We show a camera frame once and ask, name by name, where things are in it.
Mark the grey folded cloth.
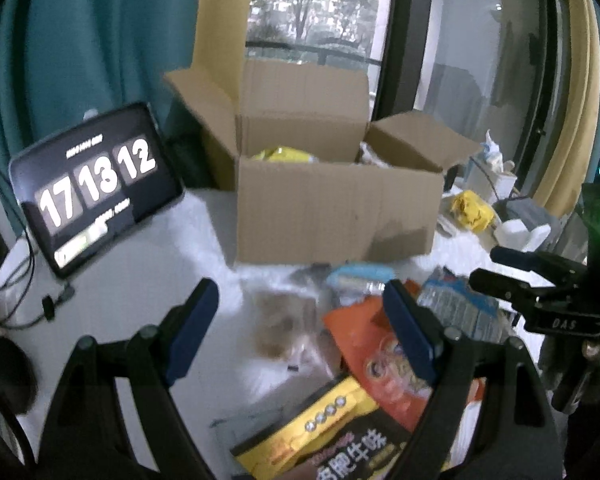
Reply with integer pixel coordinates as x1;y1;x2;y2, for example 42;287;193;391
495;197;564;231

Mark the yellow and black snack packet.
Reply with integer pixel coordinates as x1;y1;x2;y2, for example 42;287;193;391
230;375;456;480

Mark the orange snack packet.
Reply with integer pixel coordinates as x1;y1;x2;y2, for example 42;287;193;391
322;280;486;433

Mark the blue and white snack packet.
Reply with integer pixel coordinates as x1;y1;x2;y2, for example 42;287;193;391
415;265;517;343

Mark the teal curtain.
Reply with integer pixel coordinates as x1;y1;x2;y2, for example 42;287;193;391
0;0;207;243

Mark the yellow curtain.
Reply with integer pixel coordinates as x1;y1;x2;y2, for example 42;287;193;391
190;0;259;103
539;0;600;217

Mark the person's left hand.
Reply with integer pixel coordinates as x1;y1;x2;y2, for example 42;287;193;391
280;466;327;480

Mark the black window frame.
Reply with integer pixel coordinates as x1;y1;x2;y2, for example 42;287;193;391
369;0;437;122

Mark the black balcony railing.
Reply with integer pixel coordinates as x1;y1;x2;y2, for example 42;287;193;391
245;39;383;67

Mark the yellow crumpled bag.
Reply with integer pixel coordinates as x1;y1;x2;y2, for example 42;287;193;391
451;190;497;234

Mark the white storage box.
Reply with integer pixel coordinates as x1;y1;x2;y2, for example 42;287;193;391
464;156;518;206

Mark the grey charging cable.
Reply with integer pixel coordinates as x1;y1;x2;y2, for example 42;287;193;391
0;167;77;332

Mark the white paper bag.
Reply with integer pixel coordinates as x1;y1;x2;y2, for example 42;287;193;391
477;130;506;173

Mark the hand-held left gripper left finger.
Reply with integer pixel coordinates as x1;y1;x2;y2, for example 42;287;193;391
36;277;221;480

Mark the black tablet with clock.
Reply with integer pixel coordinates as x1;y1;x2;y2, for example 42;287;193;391
7;101;185;279

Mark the clear packet of brown snacks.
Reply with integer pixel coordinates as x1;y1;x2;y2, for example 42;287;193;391
245;280;342;377

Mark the light blue snack packet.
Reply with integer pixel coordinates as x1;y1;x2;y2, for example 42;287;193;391
325;262;397;306

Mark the hanging grey garment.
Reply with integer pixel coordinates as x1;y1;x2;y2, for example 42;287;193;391
427;62;483;133

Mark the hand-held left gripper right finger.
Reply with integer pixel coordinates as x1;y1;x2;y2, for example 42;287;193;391
381;280;567;480

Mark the grey plastic packet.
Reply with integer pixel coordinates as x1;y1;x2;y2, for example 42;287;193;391
209;404;292;442

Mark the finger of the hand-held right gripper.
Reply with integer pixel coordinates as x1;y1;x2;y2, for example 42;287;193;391
490;246;587;283
468;268;558;313

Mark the brown cardboard box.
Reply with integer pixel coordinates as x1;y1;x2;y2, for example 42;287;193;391
162;59;482;266

